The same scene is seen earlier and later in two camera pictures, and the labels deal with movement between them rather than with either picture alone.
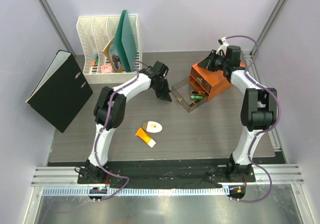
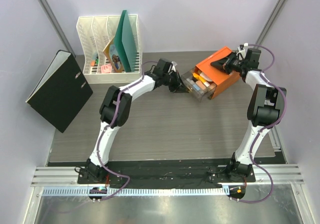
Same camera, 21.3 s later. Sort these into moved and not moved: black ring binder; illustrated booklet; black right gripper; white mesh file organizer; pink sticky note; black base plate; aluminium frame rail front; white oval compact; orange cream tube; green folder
Moved: black right gripper; white oval compact; orange cream tube
Not moved: pink sticky note; aluminium frame rail front; green folder; black base plate; black ring binder; illustrated booklet; white mesh file organizer
